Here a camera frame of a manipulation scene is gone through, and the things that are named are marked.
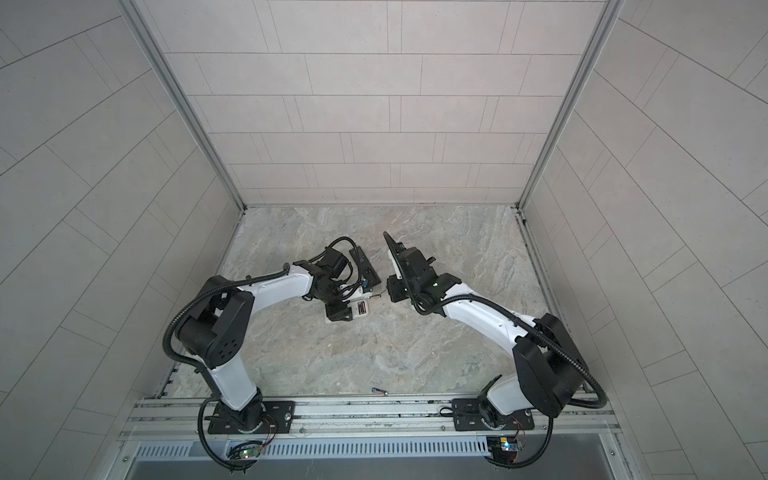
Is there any red white remote control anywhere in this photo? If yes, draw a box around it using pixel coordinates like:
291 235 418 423
325 299 370 322

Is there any black remote control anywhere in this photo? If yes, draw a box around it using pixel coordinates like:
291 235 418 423
349 246 381 292

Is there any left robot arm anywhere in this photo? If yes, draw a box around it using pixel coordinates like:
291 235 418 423
163 236 366 412

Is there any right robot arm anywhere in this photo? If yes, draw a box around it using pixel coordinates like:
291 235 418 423
383 232 594 429

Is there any right circuit board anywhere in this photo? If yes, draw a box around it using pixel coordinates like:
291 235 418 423
486 436 524 465

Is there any circuit board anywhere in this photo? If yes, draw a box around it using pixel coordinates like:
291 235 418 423
227 440 265 462
486 436 524 465

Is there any left circuit board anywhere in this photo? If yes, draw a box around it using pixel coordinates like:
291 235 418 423
227 440 265 462

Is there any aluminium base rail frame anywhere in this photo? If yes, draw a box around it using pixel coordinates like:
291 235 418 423
116 391 622 445

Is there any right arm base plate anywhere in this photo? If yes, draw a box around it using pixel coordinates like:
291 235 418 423
439 398 535 433

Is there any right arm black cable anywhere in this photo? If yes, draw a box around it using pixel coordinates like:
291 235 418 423
413 293 608 410

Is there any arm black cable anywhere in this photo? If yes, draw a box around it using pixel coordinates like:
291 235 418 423
161 263 292 373
413 293 608 410

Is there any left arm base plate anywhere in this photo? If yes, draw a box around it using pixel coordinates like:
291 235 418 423
204 401 296 435

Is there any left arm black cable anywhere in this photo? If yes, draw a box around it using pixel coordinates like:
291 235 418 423
161 263 292 373

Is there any aluminium corner post left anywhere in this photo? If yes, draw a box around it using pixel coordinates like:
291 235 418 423
116 0 247 215

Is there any aluminium corner post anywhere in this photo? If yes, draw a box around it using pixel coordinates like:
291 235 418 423
517 0 623 213
116 0 247 215

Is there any aluminium corner post right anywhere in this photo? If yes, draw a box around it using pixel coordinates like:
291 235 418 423
517 0 623 213

